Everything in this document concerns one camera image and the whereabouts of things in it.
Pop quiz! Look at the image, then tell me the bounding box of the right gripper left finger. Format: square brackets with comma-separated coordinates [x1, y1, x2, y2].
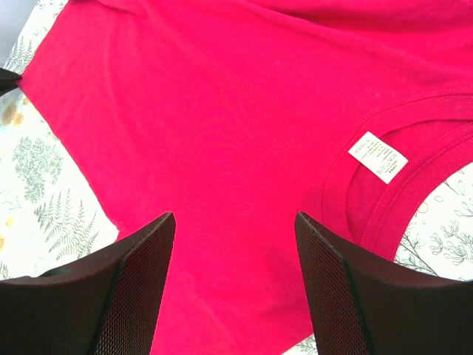
[1, 212, 175, 354]

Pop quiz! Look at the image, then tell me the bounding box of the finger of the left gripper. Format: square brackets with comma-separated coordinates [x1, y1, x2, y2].
[0, 68, 22, 95]

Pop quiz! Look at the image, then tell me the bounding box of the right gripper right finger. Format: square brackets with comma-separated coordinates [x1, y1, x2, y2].
[294, 212, 472, 354]

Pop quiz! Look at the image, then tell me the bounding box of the red t-shirt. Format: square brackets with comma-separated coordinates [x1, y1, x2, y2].
[18, 0, 473, 355]

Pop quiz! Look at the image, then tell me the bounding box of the floral patterned table mat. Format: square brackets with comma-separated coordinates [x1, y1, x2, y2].
[0, 0, 473, 355]

